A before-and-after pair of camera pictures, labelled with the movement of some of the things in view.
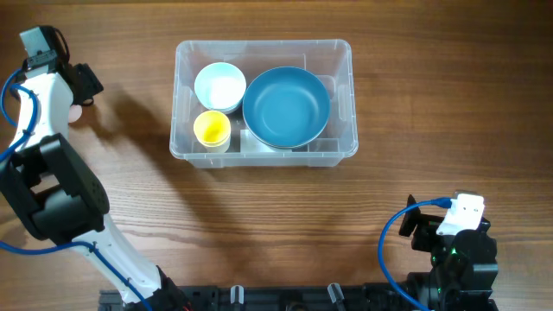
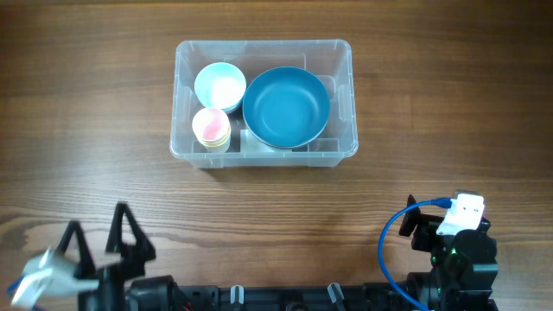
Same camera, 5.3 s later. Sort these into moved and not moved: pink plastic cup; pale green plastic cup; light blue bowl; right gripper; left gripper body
Moved: pink plastic cup; left gripper body
Not moved: light blue bowl; pale green plastic cup; right gripper
